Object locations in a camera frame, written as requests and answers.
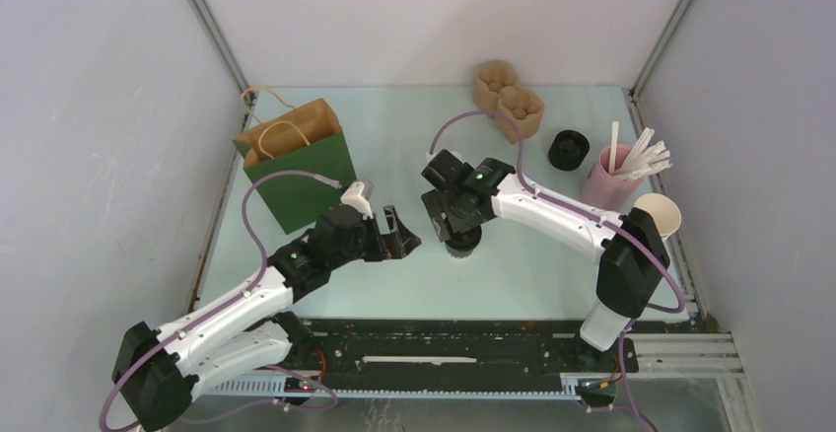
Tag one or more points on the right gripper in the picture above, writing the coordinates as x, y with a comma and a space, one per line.
437, 205

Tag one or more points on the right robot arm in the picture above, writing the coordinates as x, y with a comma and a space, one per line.
627, 249

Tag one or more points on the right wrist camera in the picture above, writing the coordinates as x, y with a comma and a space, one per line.
430, 156

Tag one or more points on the single white straw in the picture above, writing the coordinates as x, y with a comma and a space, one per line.
611, 167

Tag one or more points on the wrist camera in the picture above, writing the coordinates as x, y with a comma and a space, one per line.
430, 156
358, 196

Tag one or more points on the stack of black lids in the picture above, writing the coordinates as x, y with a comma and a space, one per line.
568, 150

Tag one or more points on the black paper coffee cup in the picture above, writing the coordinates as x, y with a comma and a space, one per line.
460, 251

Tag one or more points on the stacked brown cup carriers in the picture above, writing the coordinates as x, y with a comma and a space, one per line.
497, 86

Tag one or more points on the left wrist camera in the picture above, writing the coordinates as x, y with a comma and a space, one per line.
358, 196

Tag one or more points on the pink straw holder cup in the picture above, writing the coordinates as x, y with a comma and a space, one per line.
605, 191

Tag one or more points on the bundle of white straws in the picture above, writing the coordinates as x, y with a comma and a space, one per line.
646, 158

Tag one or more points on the stack of paper cups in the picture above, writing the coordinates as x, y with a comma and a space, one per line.
664, 211

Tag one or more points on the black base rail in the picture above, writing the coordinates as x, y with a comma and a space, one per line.
468, 358

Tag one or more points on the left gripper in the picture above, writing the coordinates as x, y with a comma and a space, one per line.
394, 245

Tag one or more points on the green paper bag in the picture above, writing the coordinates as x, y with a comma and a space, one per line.
285, 137

